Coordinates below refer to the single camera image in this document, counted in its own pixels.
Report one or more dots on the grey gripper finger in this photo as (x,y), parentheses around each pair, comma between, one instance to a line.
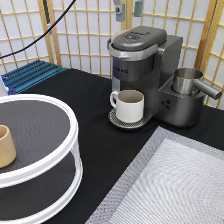
(118,9)
(138,8)

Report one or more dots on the grey pod coffee machine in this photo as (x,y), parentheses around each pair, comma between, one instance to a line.
(145,59)

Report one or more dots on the wooden shoji screen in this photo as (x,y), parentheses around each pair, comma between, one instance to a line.
(74,34)

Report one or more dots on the steel milk frother jug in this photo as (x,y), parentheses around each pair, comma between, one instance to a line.
(187,81)

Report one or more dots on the white ceramic mug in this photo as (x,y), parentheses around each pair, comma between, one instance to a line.
(128,105)

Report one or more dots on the blue ribbed metal block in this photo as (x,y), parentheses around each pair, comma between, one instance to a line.
(29,75)

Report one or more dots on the grey woven placemat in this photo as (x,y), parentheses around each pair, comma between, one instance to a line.
(172,180)

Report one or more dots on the white two-tier round shelf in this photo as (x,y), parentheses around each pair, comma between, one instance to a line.
(47,170)

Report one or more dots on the tan wooden cup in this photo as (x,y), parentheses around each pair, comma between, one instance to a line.
(7,148)

